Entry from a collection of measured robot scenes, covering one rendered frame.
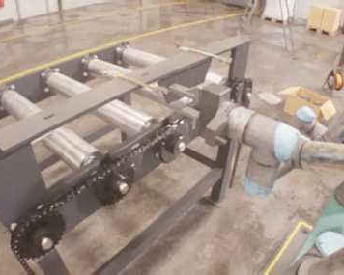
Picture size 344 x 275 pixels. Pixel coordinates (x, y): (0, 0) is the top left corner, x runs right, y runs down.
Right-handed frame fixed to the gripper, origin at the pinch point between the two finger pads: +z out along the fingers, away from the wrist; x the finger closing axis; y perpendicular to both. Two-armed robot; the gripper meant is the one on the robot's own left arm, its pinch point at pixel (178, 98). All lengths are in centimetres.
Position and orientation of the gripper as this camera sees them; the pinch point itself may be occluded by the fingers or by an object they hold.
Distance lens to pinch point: 70.5
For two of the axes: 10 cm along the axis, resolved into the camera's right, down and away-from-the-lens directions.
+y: 6.4, -4.3, 6.4
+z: -7.7, -3.9, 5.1
